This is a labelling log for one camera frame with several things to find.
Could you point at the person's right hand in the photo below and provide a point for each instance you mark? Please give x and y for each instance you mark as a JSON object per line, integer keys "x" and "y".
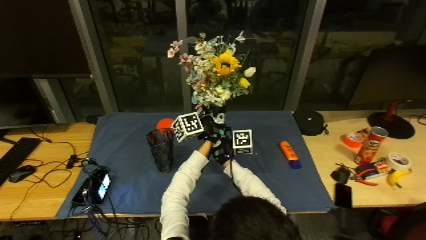
{"x": 223, "y": 150}

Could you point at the person's left hand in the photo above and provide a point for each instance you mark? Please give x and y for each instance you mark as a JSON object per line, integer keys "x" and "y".
{"x": 211, "y": 130}

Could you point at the black and white patterned vase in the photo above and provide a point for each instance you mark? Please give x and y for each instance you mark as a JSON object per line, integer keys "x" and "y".
{"x": 219, "y": 116}

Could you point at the white marker cube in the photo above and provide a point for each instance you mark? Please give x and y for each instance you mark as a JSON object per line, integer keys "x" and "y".
{"x": 243, "y": 141}
{"x": 188, "y": 126}

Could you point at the orange ball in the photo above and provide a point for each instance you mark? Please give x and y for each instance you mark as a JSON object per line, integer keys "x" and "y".
{"x": 164, "y": 123}

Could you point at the dark glass vase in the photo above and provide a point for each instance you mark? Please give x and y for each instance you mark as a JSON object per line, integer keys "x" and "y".
{"x": 161, "y": 150}

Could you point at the orange and blue bottle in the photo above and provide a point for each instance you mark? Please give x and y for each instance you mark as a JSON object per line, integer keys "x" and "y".
{"x": 289, "y": 154}

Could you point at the mixed flower bouquet with sunflower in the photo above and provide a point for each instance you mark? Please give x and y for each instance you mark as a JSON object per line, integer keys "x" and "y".
{"x": 219, "y": 71}

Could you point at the black round pouch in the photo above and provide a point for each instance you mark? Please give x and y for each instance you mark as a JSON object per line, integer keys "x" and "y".
{"x": 309, "y": 122}

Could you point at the blue table cloth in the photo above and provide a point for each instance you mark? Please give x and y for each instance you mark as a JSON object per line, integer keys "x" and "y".
{"x": 133, "y": 156}

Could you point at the small black key pouch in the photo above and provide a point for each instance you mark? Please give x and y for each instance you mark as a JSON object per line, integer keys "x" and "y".
{"x": 341, "y": 174}

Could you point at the orange tape roll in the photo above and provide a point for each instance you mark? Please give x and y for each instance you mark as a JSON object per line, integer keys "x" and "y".
{"x": 352, "y": 140}

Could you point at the black phone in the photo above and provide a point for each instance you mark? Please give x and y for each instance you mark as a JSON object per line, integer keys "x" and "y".
{"x": 342, "y": 196}

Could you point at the black device with lit screen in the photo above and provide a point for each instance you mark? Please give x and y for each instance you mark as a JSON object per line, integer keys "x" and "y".
{"x": 93, "y": 186}

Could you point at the red chips can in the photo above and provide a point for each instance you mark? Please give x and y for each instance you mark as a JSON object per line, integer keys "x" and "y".
{"x": 370, "y": 146}

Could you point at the blue and red snack packet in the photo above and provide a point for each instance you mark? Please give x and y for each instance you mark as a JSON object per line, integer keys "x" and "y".
{"x": 373, "y": 169}

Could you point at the black lamp base red stem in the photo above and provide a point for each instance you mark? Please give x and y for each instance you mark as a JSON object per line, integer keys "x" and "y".
{"x": 393, "y": 124}

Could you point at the white tape roll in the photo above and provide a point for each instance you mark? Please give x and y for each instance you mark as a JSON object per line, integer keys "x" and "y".
{"x": 398, "y": 161}

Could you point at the yellow banana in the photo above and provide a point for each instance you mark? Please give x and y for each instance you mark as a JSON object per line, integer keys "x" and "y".
{"x": 397, "y": 177}

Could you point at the black monitor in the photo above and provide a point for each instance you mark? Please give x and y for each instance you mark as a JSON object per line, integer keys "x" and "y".
{"x": 20, "y": 100}

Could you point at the black keyboard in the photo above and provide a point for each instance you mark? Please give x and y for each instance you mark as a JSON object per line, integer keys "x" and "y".
{"x": 16, "y": 156}

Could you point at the black computer mouse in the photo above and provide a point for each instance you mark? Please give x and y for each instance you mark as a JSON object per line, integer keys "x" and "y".
{"x": 22, "y": 173}

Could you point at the red chair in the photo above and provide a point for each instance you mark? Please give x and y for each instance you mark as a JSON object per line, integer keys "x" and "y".
{"x": 400, "y": 223}

